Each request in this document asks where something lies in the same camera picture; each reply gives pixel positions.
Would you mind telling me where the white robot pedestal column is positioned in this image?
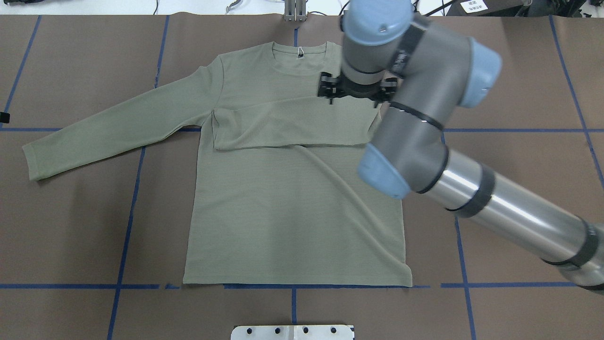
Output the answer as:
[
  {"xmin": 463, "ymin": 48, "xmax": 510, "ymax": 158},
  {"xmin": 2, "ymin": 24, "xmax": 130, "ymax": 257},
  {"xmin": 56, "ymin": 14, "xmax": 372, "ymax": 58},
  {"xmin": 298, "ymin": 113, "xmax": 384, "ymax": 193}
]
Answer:
[{"xmin": 230, "ymin": 324, "xmax": 356, "ymax": 340}]

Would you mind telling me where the olive green long-sleeve shirt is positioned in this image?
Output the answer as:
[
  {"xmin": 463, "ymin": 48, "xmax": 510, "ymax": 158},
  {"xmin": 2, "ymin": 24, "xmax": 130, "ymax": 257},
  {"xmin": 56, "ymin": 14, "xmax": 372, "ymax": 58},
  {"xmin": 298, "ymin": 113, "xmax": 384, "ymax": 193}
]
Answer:
[{"xmin": 22, "ymin": 42, "xmax": 412, "ymax": 287}]

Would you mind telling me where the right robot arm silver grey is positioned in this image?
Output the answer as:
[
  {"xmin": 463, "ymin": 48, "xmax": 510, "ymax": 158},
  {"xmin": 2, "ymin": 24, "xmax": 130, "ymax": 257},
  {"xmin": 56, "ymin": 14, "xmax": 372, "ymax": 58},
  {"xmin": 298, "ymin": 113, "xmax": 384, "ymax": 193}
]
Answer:
[{"xmin": 317, "ymin": 0, "xmax": 603, "ymax": 295}]

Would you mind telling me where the aluminium frame post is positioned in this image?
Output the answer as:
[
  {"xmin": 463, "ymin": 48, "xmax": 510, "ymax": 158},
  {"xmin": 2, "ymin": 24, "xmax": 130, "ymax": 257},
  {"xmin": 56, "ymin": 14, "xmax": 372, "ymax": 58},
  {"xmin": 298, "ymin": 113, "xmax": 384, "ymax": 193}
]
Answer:
[{"xmin": 283, "ymin": 0, "xmax": 308, "ymax": 22}]

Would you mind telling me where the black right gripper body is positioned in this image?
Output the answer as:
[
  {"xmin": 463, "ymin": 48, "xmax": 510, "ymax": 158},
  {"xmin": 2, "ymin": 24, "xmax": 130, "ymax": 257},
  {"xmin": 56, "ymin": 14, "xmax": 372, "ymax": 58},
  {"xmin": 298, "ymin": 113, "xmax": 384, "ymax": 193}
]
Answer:
[{"xmin": 317, "ymin": 72, "xmax": 398, "ymax": 102}]

